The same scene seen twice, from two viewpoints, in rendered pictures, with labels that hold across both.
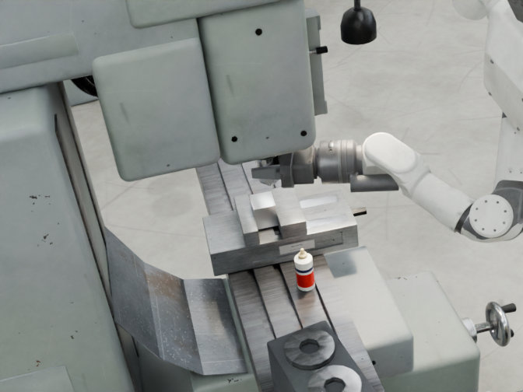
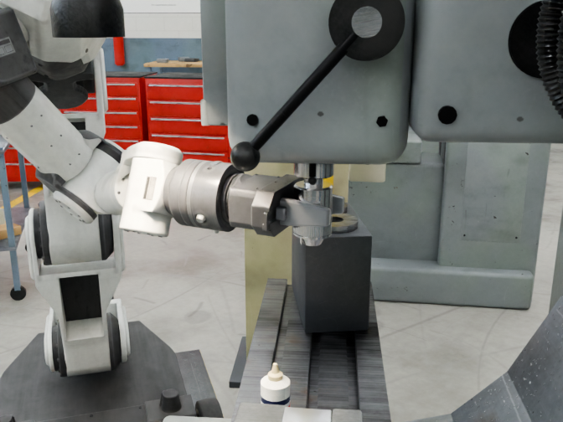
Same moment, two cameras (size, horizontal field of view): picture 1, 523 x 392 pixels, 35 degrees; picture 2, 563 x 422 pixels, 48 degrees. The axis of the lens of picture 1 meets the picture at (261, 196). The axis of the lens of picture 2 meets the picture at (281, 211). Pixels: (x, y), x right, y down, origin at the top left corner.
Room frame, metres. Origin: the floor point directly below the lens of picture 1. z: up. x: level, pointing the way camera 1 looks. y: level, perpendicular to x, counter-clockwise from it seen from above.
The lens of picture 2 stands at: (2.15, 0.10, 1.46)
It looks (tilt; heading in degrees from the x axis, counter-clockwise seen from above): 17 degrees down; 192
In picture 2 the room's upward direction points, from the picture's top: straight up
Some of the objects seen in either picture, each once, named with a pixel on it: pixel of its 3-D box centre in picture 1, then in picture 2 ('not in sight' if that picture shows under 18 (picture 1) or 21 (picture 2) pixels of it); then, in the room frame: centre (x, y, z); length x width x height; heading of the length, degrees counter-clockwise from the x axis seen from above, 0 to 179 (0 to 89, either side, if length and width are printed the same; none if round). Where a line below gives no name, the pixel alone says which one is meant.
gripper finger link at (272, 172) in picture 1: (266, 173); (321, 201); (1.39, -0.02, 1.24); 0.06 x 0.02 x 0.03; 79
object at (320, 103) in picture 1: (311, 64); (218, 31); (1.43, -0.13, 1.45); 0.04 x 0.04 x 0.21; 8
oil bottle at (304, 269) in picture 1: (303, 267); (275, 398); (1.41, -0.07, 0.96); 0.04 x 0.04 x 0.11
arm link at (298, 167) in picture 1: (312, 164); (245, 201); (1.40, -0.11, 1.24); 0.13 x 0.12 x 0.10; 169
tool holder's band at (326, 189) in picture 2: (266, 155); (313, 187); (1.42, -0.02, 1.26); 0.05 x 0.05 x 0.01
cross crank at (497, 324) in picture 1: (484, 327); not in sight; (1.48, -0.52, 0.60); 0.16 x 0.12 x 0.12; 98
